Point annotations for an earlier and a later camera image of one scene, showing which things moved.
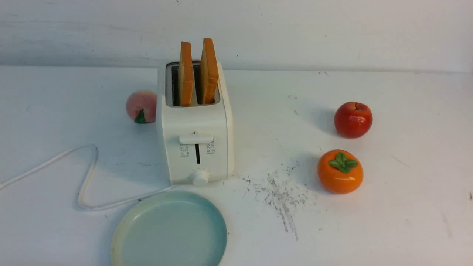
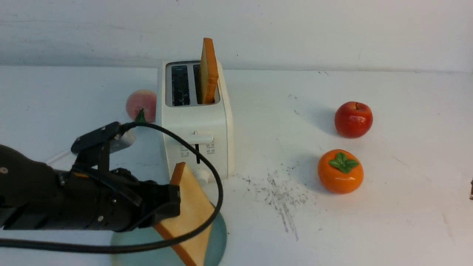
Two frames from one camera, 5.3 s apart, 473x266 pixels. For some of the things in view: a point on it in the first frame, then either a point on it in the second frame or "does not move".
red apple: [353, 120] does not move
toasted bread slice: [209, 74] does not move
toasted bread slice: [186, 80] -> [196, 209]
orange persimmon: [340, 171] does not move
